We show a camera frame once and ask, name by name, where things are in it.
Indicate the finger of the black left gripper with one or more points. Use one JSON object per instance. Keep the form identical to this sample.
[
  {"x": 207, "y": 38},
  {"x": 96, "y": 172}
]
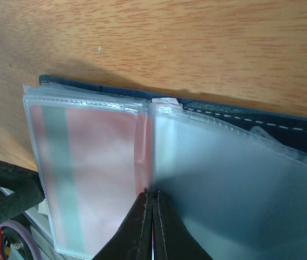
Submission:
[{"x": 20, "y": 190}]

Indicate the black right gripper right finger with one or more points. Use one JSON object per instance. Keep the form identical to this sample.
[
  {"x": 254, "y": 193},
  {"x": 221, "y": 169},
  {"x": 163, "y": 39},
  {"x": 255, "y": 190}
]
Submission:
[{"x": 171, "y": 238}]

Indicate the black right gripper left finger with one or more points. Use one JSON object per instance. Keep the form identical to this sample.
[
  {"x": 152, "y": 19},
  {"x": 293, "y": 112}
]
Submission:
[{"x": 133, "y": 239}]

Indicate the dark blue card holder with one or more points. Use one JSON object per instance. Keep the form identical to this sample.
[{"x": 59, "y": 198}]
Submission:
[{"x": 237, "y": 178}]

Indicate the red card with dark stripe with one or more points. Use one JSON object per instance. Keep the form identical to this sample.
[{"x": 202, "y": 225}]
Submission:
[{"x": 93, "y": 163}]

